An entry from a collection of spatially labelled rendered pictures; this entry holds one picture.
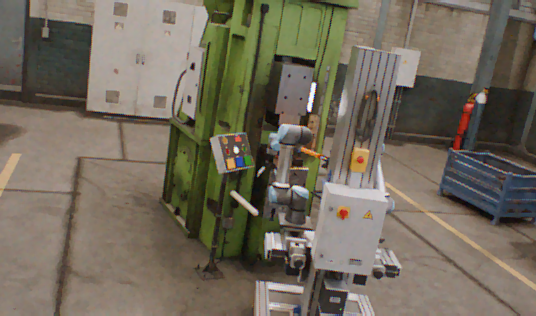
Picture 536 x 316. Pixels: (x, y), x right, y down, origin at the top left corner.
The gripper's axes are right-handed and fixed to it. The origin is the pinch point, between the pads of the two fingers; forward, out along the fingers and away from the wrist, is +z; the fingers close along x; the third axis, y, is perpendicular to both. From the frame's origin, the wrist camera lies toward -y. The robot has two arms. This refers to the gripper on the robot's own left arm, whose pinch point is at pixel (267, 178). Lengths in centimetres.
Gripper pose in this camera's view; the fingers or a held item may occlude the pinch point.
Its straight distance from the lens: 408.1
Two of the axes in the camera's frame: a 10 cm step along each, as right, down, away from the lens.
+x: 9.9, 1.5, 0.7
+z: -1.6, 9.5, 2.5
